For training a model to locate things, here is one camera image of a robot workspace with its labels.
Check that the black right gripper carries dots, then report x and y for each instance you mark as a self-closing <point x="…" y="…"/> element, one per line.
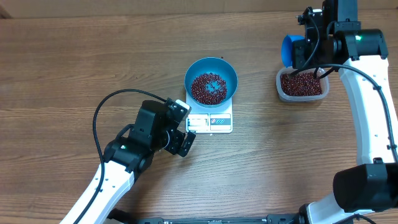
<point x="298" y="55"/>

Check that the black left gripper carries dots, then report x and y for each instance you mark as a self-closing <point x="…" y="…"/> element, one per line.
<point x="175" y="147"/>

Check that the blue plastic measuring scoop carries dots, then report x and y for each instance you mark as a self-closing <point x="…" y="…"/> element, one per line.
<point x="287" y="49"/>

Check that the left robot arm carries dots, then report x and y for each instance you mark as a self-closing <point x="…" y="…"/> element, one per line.
<point x="129" y="155"/>

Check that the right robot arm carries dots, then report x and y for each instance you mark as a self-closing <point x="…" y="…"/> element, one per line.
<point x="362" y="65"/>

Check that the red beans in bowl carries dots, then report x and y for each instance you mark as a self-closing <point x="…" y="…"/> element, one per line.
<point x="209" y="89"/>

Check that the white digital kitchen scale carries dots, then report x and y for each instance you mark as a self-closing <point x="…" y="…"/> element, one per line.
<point x="209" y="119"/>

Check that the teal metal bowl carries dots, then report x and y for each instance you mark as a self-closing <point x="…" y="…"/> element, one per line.
<point x="212" y="65"/>

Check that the red adzuki beans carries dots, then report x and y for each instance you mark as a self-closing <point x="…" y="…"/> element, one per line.
<point x="303" y="84"/>

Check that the clear plastic container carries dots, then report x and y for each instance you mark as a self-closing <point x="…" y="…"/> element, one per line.
<point x="300" y="99"/>

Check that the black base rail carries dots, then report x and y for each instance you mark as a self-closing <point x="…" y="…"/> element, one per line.
<point x="124" y="217"/>

